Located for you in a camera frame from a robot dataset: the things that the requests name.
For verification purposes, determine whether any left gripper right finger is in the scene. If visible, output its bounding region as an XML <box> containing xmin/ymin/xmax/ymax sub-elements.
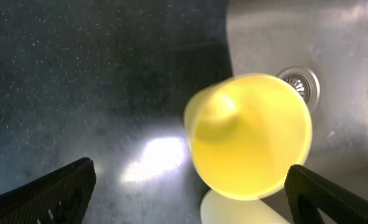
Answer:
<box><xmin>283</xmin><ymin>164</ymin><xmax>368</xmax><ymax>224</ymax></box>

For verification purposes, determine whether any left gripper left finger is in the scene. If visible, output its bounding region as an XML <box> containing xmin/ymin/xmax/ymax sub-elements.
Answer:
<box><xmin>0</xmin><ymin>157</ymin><xmax>97</xmax><ymax>224</ymax></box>

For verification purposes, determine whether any white cup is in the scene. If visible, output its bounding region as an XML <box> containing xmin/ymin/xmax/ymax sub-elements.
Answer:
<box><xmin>200</xmin><ymin>189</ymin><xmax>292</xmax><ymax>224</ymax></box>

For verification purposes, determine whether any yellow cup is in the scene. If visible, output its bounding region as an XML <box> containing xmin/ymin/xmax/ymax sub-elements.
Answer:
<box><xmin>183</xmin><ymin>73</ymin><xmax>313</xmax><ymax>202</ymax></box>

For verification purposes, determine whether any steel sink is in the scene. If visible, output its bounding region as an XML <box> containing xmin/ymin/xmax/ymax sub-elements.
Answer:
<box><xmin>226</xmin><ymin>0</ymin><xmax>368</xmax><ymax>224</ymax></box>

